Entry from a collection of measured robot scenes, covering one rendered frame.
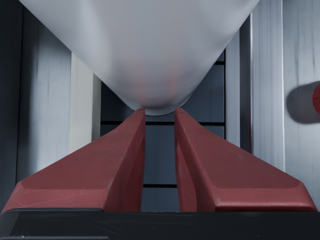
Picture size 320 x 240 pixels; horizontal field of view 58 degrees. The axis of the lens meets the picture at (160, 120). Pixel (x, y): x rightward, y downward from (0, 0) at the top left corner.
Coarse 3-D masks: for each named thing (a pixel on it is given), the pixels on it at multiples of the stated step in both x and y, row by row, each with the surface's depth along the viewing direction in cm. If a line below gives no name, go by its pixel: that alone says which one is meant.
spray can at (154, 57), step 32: (32, 0) 3; (64, 0) 3; (96, 0) 3; (128, 0) 3; (160, 0) 3; (192, 0) 3; (224, 0) 3; (256, 0) 4; (64, 32) 4; (96, 32) 4; (128, 32) 4; (160, 32) 4; (192, 32) 4; (224, 32) 5; (96, 64) 6; (128, 64) 5; (160, 64) 5; (192, 64) 6; (128, 96) 10; (160, 96) 10
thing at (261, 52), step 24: (264, 0) 10; (264, 24) 10; (240, 48) 11; (264, 48) 10; (240, 72) 11; (264, 72) 10; (240, 96) 11; (264, 96) 10; (240, 120) 11; (264, 120) 10; (240, 144) 11; (264, 144) 10
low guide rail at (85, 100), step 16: (80, 64) 15; (80, 80) 15; (96, 80) 15; (80, 96) 14; (96, 96) 15; (80, 112) 14; (96, 112) 15; (80, 128) 14; (96, 128) 15; (80, 144) 14
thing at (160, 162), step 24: (216, 72) 18; (192, 96) 18; (216, 96) 18; (120, 120) 18; (168, 120) 18; (216, 120) 18; (168, 144) 18; (168, 168) 18; (144, 192) 18; (168, 192) 18
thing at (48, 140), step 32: (288, 0) 23; (32, 32) 23; (288, 32) 23; (32, 64) 23; (64, 64) 23; (288, 64) 23; (32, 96) 23; (64, 96) 23; (288, 96) 23; (32, 128) 23; (64, 128) 23; (288, 128) 23; (32, 160) 23; (288, 160) 23
